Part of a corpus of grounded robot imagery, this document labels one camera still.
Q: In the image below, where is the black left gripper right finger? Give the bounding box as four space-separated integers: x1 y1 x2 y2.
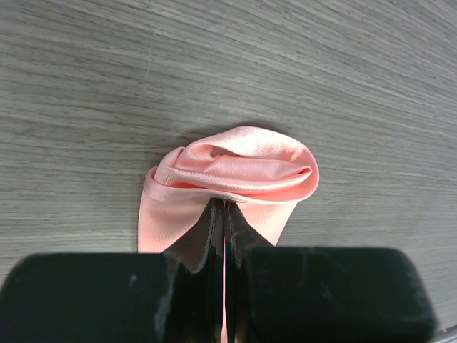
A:
224 202 438 342

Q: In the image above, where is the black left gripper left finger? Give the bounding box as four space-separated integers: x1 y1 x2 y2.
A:
1 199 224 342

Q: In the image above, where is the pink satin napkin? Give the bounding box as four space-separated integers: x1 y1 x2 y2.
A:
138 126 319 342

